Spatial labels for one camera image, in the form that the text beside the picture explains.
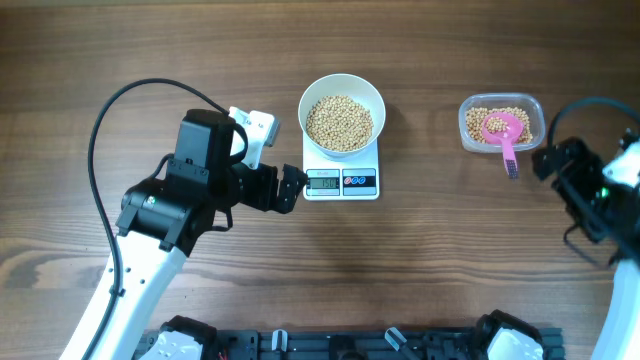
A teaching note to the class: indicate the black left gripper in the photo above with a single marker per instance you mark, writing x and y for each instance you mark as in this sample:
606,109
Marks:
288,190

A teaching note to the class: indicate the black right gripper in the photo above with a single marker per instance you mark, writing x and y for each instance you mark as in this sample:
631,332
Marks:
587,167

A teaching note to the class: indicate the pink plastic measuring scoop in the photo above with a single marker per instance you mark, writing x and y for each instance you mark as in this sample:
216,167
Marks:
506,141

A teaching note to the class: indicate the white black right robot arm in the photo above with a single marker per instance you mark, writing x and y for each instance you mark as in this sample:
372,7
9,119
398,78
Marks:
499,336

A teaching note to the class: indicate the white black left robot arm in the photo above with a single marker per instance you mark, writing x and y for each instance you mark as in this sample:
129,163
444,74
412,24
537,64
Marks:
215,166

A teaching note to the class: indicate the white digital kitchen scale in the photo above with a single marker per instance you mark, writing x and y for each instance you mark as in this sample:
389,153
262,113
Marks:
352,178

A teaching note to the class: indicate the soybeans in white bowl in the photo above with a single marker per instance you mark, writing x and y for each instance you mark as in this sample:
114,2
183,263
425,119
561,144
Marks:
339,123

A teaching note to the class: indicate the white bowl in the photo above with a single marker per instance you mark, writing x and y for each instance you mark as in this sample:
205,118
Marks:
359,89

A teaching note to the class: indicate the soybeans in pink scoop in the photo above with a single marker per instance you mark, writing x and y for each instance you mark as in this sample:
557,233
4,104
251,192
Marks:
496,124

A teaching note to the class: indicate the pile of soybeans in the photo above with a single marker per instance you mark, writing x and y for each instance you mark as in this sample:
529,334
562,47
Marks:
475,116

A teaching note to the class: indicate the clear plastic bean container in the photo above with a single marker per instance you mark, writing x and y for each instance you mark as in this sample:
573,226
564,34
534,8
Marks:
499,100

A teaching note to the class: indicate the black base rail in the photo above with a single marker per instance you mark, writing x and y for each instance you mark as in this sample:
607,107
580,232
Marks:
435,344

